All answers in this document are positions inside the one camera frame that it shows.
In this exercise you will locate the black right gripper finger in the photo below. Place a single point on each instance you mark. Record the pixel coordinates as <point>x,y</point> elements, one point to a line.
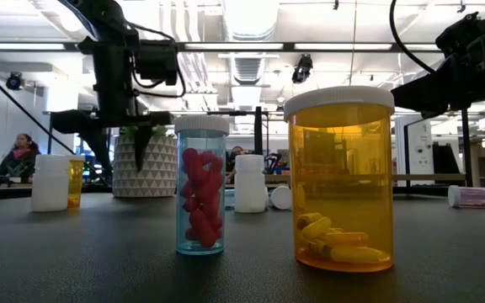
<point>419,94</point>
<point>433,113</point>

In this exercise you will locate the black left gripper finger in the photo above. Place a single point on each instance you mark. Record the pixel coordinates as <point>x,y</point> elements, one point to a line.
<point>96,147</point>
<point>143,143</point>

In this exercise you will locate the small amber medicine bottle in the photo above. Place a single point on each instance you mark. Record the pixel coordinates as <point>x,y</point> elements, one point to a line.
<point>77,181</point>

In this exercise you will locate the white plastic medicine bottle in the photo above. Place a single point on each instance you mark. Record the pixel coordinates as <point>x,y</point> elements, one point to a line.
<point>249,185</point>
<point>50,185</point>

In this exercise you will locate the blue bottle with red capsules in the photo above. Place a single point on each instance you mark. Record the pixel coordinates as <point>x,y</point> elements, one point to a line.
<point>201,189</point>

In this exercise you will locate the pink medicine bottle white cap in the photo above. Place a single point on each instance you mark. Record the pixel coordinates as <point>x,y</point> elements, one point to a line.
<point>482,198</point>

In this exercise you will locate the blue medicine bottle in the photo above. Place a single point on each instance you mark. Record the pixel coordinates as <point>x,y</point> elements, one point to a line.
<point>230,198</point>

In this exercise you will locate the purple medicine bottle white cap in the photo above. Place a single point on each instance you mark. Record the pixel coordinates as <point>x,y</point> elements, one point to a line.
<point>281,198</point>

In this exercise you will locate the black background robot arm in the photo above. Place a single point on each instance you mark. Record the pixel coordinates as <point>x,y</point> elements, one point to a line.
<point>273,162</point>

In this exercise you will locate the succulent in triangle-patterned pot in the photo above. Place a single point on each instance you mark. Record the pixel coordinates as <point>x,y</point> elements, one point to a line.
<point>145,168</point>

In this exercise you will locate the white cabinet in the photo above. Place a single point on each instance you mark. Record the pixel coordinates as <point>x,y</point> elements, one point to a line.
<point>419,147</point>

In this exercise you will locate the person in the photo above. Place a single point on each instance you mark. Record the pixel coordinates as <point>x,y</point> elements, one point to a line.
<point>19,157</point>
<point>236,157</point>

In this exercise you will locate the large amber bottle yellow capsules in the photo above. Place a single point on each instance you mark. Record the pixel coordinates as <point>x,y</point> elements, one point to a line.
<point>339,168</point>

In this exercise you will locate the black table mat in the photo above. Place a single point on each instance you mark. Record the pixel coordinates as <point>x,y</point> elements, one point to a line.
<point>99,261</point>

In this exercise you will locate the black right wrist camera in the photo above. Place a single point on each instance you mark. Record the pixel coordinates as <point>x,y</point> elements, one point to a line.
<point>463,38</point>

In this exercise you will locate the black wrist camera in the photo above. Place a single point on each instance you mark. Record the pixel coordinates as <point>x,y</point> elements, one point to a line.
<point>157,62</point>
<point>463,38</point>

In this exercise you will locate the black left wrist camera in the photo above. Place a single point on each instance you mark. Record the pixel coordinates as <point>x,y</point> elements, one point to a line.
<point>157,62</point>

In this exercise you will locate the black hanging camera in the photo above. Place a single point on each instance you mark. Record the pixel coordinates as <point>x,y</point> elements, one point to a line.
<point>14,81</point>
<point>302,67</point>

